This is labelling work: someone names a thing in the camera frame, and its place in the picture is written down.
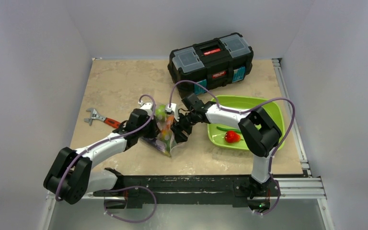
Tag green fake apple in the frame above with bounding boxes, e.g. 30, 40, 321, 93
155, 104, 166, 120

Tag green orange fake mango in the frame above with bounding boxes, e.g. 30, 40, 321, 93
165, 115, 175, 130

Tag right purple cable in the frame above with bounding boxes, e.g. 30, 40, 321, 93
169, 80, 296, 217

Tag black metal base frame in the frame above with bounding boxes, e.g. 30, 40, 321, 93
92, 173, 326, 210

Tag purple cable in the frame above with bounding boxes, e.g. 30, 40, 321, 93
54, 94, 158, 224
169, 80, 296, 217

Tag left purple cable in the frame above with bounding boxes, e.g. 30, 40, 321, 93
54, 94, 158, 224

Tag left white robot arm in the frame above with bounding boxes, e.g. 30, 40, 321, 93
43, 107, 159, 205

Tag black plastic toolbox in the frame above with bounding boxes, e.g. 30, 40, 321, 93
167, 33, 254, 98

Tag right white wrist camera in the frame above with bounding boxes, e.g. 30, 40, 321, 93
165, 103, 180, 121

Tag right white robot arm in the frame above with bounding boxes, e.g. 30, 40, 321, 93
171, 93, 283, 195

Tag green plastic tray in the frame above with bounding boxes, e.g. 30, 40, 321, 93
207, 95, 286, 151

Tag red handled adjustable wrench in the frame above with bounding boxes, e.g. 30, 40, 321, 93
84, 107, 121, 128

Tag clear zip top bag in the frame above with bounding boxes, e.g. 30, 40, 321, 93
140, 103, 178, 158

